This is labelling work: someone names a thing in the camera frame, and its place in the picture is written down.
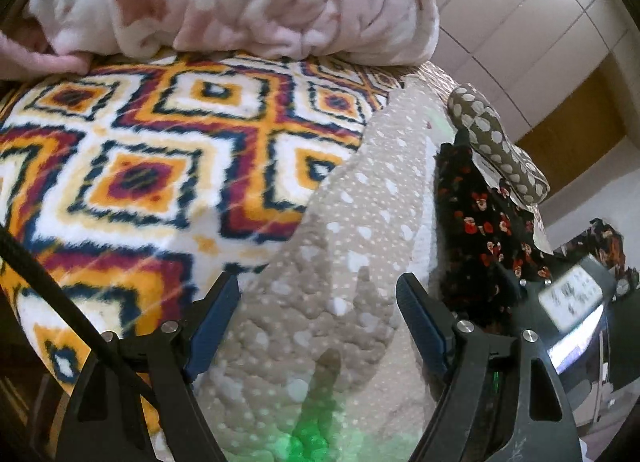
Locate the olive hedgehog print pillow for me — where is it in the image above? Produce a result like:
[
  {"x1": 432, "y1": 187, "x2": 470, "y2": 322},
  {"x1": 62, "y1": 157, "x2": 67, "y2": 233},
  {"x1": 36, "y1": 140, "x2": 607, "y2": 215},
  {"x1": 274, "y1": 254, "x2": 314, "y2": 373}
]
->
[{"x1": 447, "y1": 84, "x2": 552, "y2": 205}]

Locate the dark floral cloth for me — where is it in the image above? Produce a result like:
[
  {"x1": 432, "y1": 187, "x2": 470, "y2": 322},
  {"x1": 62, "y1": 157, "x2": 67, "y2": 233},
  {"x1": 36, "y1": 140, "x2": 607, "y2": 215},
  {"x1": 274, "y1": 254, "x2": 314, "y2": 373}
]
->
[{"x1": 570, "y1": 219, "x2": 627, "y2": 289}]

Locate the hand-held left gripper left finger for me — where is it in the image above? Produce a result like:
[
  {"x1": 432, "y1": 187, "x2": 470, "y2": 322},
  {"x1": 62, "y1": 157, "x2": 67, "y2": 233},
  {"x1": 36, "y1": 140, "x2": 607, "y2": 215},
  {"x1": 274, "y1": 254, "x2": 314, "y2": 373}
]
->
[{"x1": 55, "y1": 271, "x2": 242, "y2": 462}]

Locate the orange geometric patterned blanket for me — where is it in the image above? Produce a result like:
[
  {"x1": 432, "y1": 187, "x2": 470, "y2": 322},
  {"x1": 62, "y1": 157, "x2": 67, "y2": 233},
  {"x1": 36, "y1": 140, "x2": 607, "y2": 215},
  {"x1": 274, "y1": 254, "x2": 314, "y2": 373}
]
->
[{"x1": 0, "y1": 53, "x2": 407, "y2": 445}]

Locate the white wardrobe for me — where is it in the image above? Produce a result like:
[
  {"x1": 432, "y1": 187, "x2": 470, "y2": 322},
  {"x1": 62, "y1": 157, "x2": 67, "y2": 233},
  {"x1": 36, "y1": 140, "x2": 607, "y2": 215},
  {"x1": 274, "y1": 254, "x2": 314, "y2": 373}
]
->
[{"x1": 419, "y1": 0, "x2": 632, "y2": 144}]

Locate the black floral robe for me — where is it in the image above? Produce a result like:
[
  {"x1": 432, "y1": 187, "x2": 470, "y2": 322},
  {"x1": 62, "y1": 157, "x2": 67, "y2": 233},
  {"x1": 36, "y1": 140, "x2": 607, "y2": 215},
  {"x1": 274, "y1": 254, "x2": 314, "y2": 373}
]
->
[{"x1": 434, "y1": 142, "x2": 557, "y2": 339}]

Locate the black cable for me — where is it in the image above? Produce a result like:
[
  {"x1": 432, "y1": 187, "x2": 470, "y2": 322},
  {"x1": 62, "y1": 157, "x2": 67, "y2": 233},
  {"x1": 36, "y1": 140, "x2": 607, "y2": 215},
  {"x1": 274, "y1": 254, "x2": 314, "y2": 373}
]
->
[{"x1": 0, "y1": 226, "x2": 157, "y2": 405}]

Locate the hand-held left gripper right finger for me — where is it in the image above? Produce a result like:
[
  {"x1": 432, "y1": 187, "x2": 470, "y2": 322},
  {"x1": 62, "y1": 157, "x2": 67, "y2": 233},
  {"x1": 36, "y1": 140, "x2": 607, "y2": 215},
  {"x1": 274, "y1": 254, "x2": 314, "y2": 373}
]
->
[{"x1": 396, "y1": 272, "x2": 583, "y2": 462}]

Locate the beige dotted bedspread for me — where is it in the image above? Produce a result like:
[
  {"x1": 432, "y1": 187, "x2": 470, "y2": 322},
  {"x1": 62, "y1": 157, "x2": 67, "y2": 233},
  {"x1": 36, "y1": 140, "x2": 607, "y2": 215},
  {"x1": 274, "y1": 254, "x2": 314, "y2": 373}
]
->
[{"x1": 192, "y1": 61, "x2": 553, "y2": 462}]

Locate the wooden door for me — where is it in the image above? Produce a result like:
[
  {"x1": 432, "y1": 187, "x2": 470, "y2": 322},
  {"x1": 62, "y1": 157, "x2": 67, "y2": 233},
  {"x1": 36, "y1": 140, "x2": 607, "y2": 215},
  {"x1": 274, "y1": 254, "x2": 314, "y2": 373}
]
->
[{"x1": 515, "y1": 53, "x2": 640, "y2": 199}]

